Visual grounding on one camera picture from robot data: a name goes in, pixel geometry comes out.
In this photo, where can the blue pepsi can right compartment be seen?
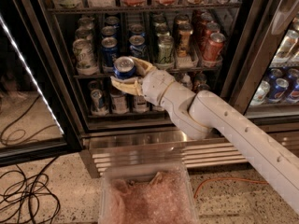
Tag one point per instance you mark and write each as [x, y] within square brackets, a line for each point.
[277, 89]

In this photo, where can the blue can column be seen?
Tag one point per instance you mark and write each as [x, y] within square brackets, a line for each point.
[108, 31]
[110, 50]
[112, 21]

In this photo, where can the white green can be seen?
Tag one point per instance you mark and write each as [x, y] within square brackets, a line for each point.
[86, 22]
[83, 51]
[82, 33]

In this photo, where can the brown drink bottle right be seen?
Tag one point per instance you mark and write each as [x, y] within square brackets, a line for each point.
[140, 105]

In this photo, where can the brown drink bottle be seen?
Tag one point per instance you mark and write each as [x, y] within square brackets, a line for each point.
[118, 102]
[140, 105]

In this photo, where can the brown can bottom shelf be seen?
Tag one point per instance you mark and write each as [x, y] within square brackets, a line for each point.
[202, 87]

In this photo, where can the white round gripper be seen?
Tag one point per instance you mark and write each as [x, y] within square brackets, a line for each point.
[157, 85]

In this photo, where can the blue pepsi can rear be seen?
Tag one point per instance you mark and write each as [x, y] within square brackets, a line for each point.
[137, 29]

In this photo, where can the brown gold can rear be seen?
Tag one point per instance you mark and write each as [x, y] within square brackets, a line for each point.
[181, 19]

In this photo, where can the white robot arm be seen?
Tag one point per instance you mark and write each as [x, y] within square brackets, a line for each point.
[196, 114]

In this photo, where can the brown gold can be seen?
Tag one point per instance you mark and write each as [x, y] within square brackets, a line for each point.
[185, 31]
[181, 19]

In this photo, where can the clear plastic bin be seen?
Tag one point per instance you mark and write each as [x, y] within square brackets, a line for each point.
[142, 173]

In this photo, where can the clear water bottle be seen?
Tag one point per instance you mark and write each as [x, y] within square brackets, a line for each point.
[186, 81]

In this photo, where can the red can front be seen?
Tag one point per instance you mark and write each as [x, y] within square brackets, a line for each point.
[214, 46]

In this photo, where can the white green can rear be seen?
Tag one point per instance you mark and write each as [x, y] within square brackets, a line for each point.
[86, 22]

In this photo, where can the brown gold can front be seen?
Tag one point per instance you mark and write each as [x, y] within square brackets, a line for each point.
[185, 31]

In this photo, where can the red can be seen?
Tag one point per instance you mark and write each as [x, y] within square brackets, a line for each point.
[203, 20]
[210, 28]
[214, 46]

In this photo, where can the stainless steel fridge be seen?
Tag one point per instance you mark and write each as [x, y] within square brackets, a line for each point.
[133, 138]

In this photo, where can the red can rear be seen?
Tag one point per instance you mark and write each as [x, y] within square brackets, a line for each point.
[203, 20]

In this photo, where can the blue pepsi can front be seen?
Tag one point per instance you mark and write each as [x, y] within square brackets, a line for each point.
[124, 67]

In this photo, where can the pink bubble wrap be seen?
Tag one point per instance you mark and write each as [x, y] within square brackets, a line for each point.
[163, 200]

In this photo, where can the silver can right compartment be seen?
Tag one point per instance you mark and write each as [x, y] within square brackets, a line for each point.
[260, 94]

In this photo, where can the blue can rear left column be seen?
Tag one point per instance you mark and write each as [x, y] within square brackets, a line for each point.
[112, 21]

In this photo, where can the closed right glass door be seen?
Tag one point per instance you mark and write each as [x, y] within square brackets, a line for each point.
[259, 30]

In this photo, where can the blue can front left column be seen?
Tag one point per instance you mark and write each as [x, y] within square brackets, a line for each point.
[110, 50]

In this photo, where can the brown drink bottle left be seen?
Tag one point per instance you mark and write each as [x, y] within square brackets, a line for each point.
[118, 102]

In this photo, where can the open glass fridge door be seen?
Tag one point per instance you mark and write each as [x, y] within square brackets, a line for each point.
[35, 123]

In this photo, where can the blue pepsi can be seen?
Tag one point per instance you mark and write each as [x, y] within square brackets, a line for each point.
[124, 67]
[137, 46]
[137, 29]

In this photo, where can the white green can front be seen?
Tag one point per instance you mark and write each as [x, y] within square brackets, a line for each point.
[83, 51]

